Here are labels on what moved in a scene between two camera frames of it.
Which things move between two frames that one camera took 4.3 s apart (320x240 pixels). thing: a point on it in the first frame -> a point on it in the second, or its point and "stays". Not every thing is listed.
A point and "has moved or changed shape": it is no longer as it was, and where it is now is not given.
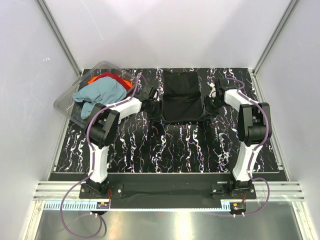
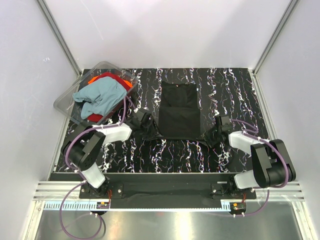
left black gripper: x=158 y=115 -> x=154 y=133
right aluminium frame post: x=290 y=9 stays
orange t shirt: x=95 y=77 stays
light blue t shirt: x=103 y=90 stays
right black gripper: x=207 y=111 -> x=205 y=137
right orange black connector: x=238 y=206 stays
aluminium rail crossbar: x=280 y=190 stays
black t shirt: x=181 y=97 has moved or changed shape
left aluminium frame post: x=59 y=37 stays
